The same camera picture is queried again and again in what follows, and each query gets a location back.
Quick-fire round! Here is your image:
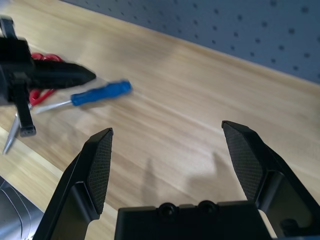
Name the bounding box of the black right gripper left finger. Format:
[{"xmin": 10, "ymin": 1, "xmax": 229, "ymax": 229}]
[{"xmin": 32, "ymin": 127, "xmax": 115, "ymax": 240}]

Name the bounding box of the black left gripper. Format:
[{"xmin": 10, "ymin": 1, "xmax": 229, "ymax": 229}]
[{"xmin": 0, "ymin": 16, "xmax": 98, "ymax": 138}]

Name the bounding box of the grey pegboard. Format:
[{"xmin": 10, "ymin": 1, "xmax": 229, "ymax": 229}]
[{"xmin": 59, "ymin": 0, "xmax": 320, "ymax": 85}]

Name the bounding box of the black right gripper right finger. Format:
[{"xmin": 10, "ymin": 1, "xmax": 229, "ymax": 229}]
[{"xmin": 221, "ymin": 120, "xmax": 320, "ymax": 237}]

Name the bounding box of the blue handled screwdriver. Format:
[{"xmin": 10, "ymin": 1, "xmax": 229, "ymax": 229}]
[{"xmin": 32, "ymin": 79, "xmax": 133, "ymax": 115}]

